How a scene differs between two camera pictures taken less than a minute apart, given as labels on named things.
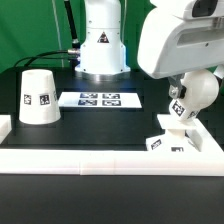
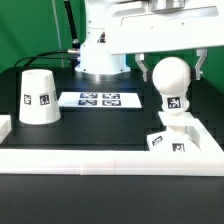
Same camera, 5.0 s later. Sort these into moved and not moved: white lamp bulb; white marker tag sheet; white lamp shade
Moved: white lamp bulb
Not moved: white marker tag sheet; white lamp shade
